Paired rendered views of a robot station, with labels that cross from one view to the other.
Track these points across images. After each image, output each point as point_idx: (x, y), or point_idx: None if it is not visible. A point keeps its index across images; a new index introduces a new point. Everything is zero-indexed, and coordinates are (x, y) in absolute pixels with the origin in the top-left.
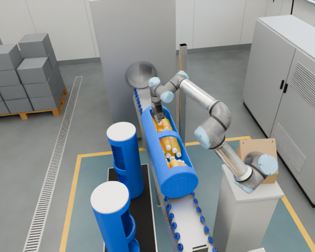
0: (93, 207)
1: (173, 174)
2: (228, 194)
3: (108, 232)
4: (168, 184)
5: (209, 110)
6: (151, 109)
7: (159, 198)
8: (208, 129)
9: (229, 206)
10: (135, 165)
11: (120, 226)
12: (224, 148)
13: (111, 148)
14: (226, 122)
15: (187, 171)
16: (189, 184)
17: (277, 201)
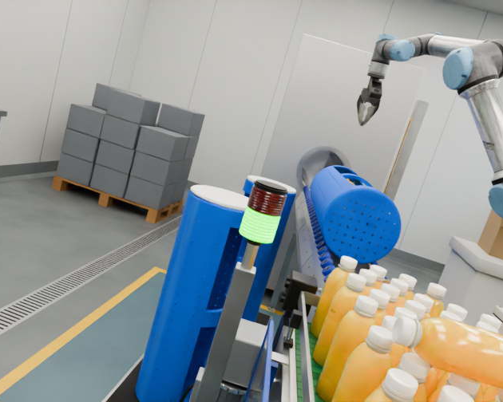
0: (192, 190)
1: (361, 187)
2: (453, 285)
3: (185, 264)
4: (342, 209)
5: None
6: (337, 166)
7: (303, 267)
8: (476, 47)
9: None
10: (264, 260)
11: (215, 258)
12: (493, 93)
13: None
14: None
15: (387, 196)
16: (380, 234)
17: None
